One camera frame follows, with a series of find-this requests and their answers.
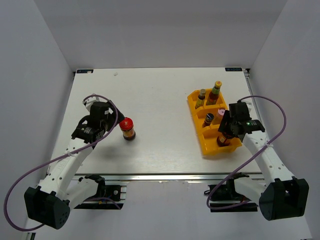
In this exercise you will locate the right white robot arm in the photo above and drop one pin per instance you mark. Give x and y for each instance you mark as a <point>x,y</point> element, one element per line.
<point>283,195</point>

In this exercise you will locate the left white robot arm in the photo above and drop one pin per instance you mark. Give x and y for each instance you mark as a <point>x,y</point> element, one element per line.
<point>51,202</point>

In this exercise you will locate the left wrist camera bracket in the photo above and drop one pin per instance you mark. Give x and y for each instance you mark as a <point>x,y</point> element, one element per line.
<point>89,101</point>

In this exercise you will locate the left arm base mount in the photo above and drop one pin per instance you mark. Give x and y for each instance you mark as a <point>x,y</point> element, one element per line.
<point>110,195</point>

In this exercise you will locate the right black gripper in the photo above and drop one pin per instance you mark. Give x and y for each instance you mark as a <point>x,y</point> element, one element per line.
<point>224,125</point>

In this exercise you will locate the small yellow-label brown-cap bottle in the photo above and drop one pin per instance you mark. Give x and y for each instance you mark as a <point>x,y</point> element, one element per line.
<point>200,98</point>

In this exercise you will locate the left blue corner sticker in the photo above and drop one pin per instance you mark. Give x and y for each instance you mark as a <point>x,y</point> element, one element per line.
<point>84,71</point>

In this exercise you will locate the right blue corner sticker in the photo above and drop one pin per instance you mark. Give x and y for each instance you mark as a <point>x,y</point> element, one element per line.
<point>233,69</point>

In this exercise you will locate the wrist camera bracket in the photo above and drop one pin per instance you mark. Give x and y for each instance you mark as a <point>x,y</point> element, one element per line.
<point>89,101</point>
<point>249,104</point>

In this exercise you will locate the black-cap pepper bottle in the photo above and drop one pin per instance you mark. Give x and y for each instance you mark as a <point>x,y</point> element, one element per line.
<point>208,120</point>

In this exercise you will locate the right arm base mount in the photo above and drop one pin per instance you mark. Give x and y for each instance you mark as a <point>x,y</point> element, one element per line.
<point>226,195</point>

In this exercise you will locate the yellow three-compartment plastic bin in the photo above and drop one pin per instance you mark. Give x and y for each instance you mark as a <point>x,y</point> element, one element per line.
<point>207,135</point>

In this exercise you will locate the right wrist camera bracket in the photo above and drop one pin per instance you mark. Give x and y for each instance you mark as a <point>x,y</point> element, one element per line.
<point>249,104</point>

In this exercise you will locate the pink-cap spice shaker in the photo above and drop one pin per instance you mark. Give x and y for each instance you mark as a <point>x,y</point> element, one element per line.
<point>218,117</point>

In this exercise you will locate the yellow-cap chili sauce bottle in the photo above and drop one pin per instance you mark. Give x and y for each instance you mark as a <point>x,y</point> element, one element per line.
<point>214,94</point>

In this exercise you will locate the red-lid sauce jar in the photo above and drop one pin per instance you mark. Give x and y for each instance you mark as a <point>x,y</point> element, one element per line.
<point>223,140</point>
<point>127,128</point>

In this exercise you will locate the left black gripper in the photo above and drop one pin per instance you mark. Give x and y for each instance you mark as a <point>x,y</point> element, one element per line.
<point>119,116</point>

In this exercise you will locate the blue corner sticker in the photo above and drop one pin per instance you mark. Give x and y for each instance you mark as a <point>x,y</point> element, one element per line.
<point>233,69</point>
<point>84,71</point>

